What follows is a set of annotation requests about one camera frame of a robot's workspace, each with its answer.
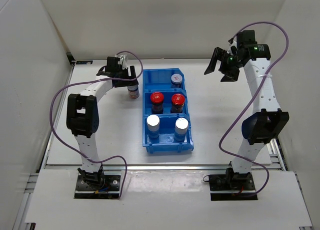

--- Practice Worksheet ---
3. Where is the blue storage bin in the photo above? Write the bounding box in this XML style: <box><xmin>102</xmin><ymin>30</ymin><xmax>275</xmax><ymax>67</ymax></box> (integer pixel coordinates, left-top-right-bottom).
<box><xmin>142</xmin><ymin>113</ymin><xmax>194</xmax><ymax>153</ymax></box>
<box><xmin>142</xmin><ymin>90</ymin><xmax>189</xmax><ymax>116</ymax></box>
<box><xmin>142</xmin><ymin>68</ymin><xmax>186</xmax><ymax>92</ymax></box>

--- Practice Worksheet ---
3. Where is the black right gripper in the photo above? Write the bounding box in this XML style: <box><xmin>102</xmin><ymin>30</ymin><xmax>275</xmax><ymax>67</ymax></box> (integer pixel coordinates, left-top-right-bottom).
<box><xmin>204</xmin><ymin>48</ymin><xmax>243</xmax><ymax>83</ymax></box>

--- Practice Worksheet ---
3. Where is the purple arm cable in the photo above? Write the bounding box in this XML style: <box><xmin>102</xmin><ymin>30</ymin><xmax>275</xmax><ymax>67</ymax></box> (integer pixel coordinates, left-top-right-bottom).
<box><xmin>49</xmin><ymin>51</ymin><xmax>144</xmax><ymax>199</ymax></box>
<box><xmin>218</xmin><ymin>21</ymin><xmax>291</xmax><ymax>197</ymax></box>

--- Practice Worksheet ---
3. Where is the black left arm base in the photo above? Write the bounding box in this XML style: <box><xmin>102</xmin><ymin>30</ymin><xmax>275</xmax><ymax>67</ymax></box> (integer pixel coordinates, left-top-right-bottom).
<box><xmin>73</xmin><ymin>170</ymin><xmax>123</xmax><ymax>199</ymax></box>

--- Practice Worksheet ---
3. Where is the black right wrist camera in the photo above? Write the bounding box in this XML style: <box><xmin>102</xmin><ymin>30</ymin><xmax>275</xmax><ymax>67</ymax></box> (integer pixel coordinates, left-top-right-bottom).
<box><xmin>228</xmin><ymin>30</ymin><xmax>257</xmax><ymax>50</ymax></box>

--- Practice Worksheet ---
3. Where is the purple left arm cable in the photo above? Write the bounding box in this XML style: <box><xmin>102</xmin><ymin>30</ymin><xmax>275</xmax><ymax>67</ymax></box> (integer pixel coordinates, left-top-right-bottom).
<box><xmin>49</xmin><ymin>51</ymin><xmax>144</xmax><ymax>199</ymax></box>

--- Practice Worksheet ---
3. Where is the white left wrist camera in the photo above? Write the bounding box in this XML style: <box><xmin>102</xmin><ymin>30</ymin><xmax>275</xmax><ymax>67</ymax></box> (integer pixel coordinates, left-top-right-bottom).
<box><xmin>115</xmin><ymin>54</ymin><xmax>128</xmax><ymax>70</ymax></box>

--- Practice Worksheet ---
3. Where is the blue far storage bin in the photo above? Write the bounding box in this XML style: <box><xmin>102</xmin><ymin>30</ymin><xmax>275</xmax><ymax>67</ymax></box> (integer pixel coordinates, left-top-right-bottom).
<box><xmin>142</xmin><ymin>68</ymin><xmax>186</xmax><ymax>92</ymax></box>

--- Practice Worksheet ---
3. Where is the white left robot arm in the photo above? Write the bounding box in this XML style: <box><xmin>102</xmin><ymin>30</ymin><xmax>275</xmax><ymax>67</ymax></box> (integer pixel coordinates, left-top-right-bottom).
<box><xmin>66</xmin><ymin>55</ymin><xmax>138</xmax><ymax>190</ymax></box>

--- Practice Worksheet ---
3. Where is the silver lid peppercorn jar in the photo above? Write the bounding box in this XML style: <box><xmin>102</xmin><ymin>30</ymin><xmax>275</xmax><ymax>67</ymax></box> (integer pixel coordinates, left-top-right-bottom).
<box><xmin>146</xmin><ymin>114</ymin><xmax>160</xmax><ymax>139</ymax></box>
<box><xmin>174</xmin><ymin>117</ymin><xmax>189</xmax><ymax>142</ymax></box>

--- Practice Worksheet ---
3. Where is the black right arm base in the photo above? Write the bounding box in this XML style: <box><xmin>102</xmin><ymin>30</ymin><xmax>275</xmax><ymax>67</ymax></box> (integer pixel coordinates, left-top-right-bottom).
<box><xmin>202</xmin><ymin>168</ymin><xmax>258</xmax><ymax>201</ymax></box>

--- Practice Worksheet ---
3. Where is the red lid sauce jar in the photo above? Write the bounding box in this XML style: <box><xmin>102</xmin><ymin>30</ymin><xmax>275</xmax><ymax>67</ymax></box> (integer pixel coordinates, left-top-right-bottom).
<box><xmin>150</xmin><ymin>92</ymin><xmax>164</xmax><ymax>114</ymax></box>
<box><xmin>170</xmin><ymin>93</ymin><xmax>186</xmax><ymax>113</ymax></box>

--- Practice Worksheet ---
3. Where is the aluminium table edge rail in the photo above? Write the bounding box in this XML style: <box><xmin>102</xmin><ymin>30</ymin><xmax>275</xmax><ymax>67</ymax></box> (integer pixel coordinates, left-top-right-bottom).
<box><xmin>44</xmin><ymin>163</ymin><xmax>282</xmax><ymax>171</ymax></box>

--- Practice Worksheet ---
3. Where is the blue middle storage bin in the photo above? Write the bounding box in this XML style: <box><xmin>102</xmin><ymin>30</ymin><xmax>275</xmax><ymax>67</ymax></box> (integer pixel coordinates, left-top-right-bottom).
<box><xmin>142</xmin><ymin>90</ymin><xmax>189</xmax><ymax>116</ymax></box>

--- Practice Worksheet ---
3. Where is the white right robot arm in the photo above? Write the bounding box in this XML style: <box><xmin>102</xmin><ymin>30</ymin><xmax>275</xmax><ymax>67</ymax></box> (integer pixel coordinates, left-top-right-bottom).
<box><xmin>205</xmin><ymin>43</ymin><xmax>289</xmax><ymax>190</ymax></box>

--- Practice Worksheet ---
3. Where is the blue near storage bin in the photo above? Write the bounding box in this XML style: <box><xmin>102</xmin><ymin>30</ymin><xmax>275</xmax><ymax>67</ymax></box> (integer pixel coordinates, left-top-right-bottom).
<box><xmin>142</xmin><ymin>113</ymin><xmax>194</xmax><ymax>153</ymax></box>

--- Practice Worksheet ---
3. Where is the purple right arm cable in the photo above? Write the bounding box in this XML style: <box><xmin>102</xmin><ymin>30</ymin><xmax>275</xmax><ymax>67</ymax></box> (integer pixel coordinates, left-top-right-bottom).
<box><xmin>218</xmin><ymin>21</ymin><xmax>291</xmax><ymax>197</ymax></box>

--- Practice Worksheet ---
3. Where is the white lid dark jar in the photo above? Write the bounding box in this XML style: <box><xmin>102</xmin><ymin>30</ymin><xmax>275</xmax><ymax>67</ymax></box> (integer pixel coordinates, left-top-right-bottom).
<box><xmin>170</xmin><ymin>74</ymin><xmax>183</xmax><ymax>88</ymax></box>
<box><xmin>127</xmin><ymin>85</ymin><xmax>140</xmax><ymax>99</ymax></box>

